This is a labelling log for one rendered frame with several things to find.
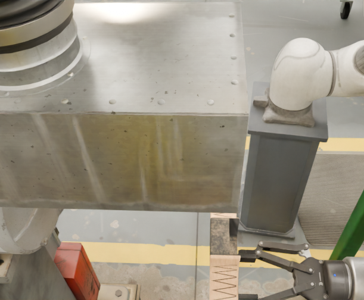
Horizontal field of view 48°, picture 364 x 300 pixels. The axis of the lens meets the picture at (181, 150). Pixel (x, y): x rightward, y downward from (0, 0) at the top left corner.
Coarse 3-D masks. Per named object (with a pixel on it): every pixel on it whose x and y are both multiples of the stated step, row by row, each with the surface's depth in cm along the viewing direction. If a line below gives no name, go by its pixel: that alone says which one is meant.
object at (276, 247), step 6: (264, 246) 80; (270, 246) 80; (276, 246) 80; (282, 246) 80; (288, 246) 80; (294, 246) 80; (300, 246) 80; (306, 246) 79; (282, 252) 81; (288, 252) 81; (294, 252) 80
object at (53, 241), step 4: (56, 228) 118; (56, 232) 118; (52, 236) 117; (56, 236) 118; (48, 240) 114; (52, 240) 117; (56, 240) 119; (48, 244) 114; (52, 244) 117; (56, 244) 120; (60, 244) 122; (48, 248) 114; (52, 248) 118; (56, 248) 120; (52, 252) 118; (52, 256) 118
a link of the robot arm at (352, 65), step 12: (348, 48) 130; (360, 48) 124; (336, 60) 133; (348, 60) 128; (360, 60) 122; (336, 72) 133; (348, 72) 128; (360, 72) 126; (336, 84) 134; (348, 84) 131; (360, 84) 128; (336, 96) 140; (348, 96) 140
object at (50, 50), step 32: (0, 0) 29; (32, 0) 30; (64, 0) 33; (0, 32) 30; (32, 32) 31; (64, 32) 34; (0, 64) 33; (32, 64) 34; (64, 64) 36; (0, 96) 34
